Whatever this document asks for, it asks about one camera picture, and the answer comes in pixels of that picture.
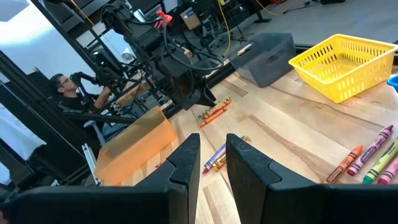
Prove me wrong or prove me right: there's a magenta crayon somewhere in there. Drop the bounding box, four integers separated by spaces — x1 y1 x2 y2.
347 124 394 177

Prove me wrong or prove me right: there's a white round device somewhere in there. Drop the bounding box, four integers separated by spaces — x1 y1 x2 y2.
120 47 135 63

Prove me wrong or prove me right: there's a person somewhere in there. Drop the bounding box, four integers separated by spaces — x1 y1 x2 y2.
49 73 113 131

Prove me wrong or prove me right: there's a pink crayon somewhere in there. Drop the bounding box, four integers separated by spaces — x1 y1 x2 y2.
377 155 398 185

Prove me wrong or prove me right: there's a silver aluminium profile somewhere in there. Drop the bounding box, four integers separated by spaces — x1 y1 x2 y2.
81 142 102 186

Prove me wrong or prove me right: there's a yellow plastic basket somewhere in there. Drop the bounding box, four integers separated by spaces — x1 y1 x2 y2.
288 33 398 104

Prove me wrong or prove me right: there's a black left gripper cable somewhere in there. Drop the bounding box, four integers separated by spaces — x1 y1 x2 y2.
161 18 224 72

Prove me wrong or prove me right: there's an orange translucent plastic bin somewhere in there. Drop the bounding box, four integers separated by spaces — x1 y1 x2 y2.
95 105 177 187

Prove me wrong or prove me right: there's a cardboard box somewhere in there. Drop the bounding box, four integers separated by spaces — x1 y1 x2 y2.
180 7 201 30

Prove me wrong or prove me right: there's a red-violet crayon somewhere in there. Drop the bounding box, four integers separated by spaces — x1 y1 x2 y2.
201 148 226 174

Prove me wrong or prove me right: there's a dark grey plastic bin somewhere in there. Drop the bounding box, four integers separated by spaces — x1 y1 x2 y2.
228 32 298 88

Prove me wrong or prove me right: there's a red clamp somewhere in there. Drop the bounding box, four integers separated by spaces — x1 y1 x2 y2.
155 9 174 30

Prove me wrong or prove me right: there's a blue plastic basket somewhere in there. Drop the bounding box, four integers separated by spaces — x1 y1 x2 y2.
386 73 398 94

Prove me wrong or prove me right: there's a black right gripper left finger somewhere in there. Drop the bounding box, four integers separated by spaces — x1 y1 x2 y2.
0 133 201 224

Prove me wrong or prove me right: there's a blue crayon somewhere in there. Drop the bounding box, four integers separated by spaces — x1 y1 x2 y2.
203 144 226 169

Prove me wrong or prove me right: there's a green crayon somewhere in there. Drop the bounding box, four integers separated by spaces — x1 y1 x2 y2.
363 138 398 185
197 96 231 119

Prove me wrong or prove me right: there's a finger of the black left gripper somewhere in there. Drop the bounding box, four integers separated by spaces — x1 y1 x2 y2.
195 83 218 108
182 90 200 111

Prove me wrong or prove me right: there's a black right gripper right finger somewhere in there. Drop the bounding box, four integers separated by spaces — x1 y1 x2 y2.
226 134 398 224

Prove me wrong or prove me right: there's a white cloth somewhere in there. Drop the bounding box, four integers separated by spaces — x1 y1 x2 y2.
0 104 47 187

